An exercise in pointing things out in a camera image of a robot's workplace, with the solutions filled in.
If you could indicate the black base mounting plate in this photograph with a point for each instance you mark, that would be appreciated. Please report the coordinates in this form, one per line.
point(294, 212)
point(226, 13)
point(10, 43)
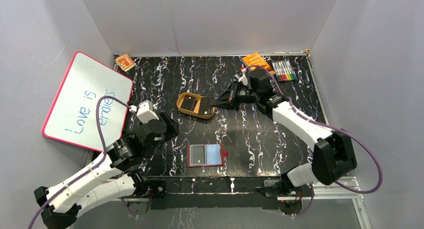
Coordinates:
point(169, 192)

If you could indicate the pink framed whiteboard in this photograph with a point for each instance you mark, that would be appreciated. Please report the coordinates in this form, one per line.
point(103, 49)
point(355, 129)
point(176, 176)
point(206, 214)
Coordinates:
point(84, 99)

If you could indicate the small orange card box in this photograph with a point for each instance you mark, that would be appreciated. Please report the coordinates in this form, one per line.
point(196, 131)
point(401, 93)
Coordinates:
point(125, 62)

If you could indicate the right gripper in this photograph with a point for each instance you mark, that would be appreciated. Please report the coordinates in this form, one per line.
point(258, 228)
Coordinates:
point(228, 100)

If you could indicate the coloured marker pen pack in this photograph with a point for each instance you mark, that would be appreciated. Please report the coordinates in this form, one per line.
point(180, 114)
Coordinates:
point(284, 71)

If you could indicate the tan oval tray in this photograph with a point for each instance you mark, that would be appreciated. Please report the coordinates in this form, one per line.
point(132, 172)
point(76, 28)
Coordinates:
point(195, 113)

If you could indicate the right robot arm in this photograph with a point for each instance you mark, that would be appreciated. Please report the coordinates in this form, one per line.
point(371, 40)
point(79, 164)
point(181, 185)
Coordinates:
point(333, 155)

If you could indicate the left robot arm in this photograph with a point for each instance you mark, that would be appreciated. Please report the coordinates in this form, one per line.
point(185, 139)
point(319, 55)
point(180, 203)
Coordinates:
point(109, 176)

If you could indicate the black cards stack in tray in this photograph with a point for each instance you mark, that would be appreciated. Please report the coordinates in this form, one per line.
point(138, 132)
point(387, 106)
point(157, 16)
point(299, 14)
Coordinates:
point(189, 103)

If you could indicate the red card holder wallet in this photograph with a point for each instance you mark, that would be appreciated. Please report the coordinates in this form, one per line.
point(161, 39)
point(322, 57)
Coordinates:
point(224, 155)

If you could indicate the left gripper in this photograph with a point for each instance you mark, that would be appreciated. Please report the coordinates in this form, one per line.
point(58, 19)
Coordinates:
point(166, 126)

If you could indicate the orange book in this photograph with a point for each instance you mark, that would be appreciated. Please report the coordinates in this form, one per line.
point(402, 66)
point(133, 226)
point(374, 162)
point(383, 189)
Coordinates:
point(256, 59)

